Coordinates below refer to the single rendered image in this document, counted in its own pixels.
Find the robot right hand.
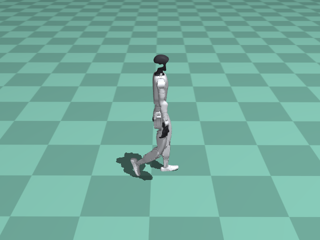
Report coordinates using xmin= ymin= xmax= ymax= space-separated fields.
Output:
xmin=159 ymin=122 xmax=169 ymax=139

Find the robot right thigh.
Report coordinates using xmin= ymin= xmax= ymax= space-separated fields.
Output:
xmin=152 ymin=116 xmax=168 ymax=157

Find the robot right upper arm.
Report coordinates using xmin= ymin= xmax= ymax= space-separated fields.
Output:
xmin=156 ymin=79 xmax=168 ymax=107

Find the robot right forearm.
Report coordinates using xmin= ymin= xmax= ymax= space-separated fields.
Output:
xmin=160 ymin=102 xmax=169 ymax=127

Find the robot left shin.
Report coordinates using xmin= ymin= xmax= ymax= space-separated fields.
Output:
xmin=161 ymin=141 xmax=171 ymax=168

